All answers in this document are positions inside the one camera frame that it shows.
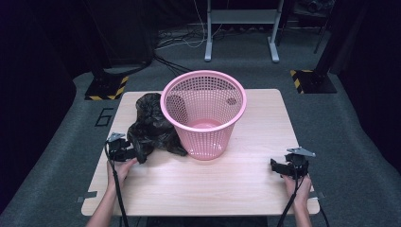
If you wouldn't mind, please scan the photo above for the bundle of floor cables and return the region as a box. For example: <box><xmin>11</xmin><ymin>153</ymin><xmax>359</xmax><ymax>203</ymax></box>
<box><xmin>153</xmin><ymin>22</ymin><xmax>210</xmax><ymax>74</ymax></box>

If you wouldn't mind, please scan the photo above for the black tripod leg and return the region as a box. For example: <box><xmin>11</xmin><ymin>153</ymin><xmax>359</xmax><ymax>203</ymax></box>
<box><xmin>313</xmin><ymin>17</ymin><xmax>332</xmax><ymax>55</ymax></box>

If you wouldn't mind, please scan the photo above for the pink plastic mesh basket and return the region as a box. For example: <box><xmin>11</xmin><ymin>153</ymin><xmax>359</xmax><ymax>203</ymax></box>
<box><xmin>159</xmin><ymin>69</ymin><xmax>248</xmax><ymax>162</ymax></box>

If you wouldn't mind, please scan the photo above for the person's right hand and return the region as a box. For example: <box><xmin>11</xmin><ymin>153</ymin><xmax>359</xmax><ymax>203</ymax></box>
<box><xmin>281</xmin><ymin>173</ymin><xmax>313</xmax><ymax>207</ymax></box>

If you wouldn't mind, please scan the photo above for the black tape floor marker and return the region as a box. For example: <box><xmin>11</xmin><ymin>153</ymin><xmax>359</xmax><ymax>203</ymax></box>
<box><xmin>94</xmin><ymin>107</ymin><xmax>114</xmax><ymax>128</ymax></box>

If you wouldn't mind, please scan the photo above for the black hazard-striped stand base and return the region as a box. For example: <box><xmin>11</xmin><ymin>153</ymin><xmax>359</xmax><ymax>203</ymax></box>
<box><xmin>83</xmin><ymin>71</ymin><xmax>131</xmax><ymax>101</ymax></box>
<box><xmin>289</xmin><ymin>68</ymin><xmax>338</xmax><ymax>96</ymax></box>

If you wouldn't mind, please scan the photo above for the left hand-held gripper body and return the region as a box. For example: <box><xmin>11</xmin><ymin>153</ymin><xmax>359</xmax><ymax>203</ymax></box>
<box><xmin>104</xmin><ymin>131</ymin><xmax>133</xmax><ymax>164</ymax></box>

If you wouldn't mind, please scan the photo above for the person's left hand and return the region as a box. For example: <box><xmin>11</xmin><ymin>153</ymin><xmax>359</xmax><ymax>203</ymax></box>
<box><xmin>106</xmin><ymin>156</ymin><xmax>139</xmax><ymax>191</ymax></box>

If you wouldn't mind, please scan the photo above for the grey tape strip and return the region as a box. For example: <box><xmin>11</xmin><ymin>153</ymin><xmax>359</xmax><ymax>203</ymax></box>
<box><xmin>76</xmin><ymin>190</ymin><xmax>98</xmax><ymax>203</ymax></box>
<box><xmin>309</xmin><ymin>190</ymin><xmax>326</xmax><ymax>201</ymax></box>

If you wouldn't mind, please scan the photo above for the grey metal stand frame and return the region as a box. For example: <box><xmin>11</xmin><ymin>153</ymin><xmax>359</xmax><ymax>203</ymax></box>
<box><xmin>203</xmin><ymin>0</ymin><xmax>286</xmax><ymax>63</ymax></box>

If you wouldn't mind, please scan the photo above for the black plastic bag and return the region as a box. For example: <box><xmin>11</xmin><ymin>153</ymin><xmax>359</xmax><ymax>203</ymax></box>
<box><xmin>126</xmin><ymin>92</ymin><xmax>189</xmax><ymax>165</ymax></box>

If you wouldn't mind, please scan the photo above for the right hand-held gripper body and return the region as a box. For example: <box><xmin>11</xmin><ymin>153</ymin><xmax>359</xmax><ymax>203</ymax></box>
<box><xmin>283</xmin><ymin>146</ymin><xmax>317</xmax><ymax>178</ymax></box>

